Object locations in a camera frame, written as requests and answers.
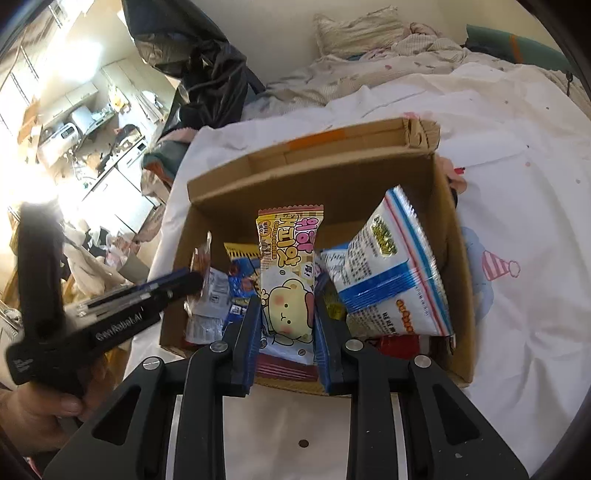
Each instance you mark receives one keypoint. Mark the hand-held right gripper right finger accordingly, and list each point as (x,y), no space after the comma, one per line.
(323,364)

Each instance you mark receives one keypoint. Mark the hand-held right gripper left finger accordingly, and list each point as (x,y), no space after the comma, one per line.
(255,350)

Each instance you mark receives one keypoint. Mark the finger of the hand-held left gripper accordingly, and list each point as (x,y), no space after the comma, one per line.
(184,282)
(129,302)

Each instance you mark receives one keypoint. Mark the white yellow red snack packet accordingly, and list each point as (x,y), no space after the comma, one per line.
(207,300)

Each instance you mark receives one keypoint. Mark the yellow pink cartoon snack packet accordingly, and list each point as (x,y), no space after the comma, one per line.
(286,258)

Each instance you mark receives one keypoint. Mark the white blue banded snack packet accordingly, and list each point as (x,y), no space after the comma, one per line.
(392,277)

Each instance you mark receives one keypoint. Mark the brown cardboard box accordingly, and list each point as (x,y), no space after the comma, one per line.
(323,175)

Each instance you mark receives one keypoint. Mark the person's left hand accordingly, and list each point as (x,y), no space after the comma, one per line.
(32,420)

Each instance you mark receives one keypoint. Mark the pile of clothes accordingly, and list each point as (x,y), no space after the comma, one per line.
(92,258)

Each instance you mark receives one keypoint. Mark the blue yellow snack packet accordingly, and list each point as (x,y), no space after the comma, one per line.
(240,281)

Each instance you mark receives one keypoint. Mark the kitchen counter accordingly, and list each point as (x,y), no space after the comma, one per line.
(106,175)

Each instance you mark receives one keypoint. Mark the dark teal bag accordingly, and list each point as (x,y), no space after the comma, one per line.
(159,161)

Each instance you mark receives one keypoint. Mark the white rice cooker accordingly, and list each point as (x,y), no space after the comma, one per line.
(60,133)

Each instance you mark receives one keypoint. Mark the black plastic bag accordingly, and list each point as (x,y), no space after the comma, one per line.
(207,69)

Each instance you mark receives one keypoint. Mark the white printed bed sheet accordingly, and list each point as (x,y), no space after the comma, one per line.
(508,207)

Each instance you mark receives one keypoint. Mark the checked quilt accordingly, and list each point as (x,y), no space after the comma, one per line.
(323,83)

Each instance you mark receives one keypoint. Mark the striped pillow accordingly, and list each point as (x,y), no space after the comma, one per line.
(360,30)

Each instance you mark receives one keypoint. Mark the teal pillow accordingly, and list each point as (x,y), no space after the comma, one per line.
(508,44)

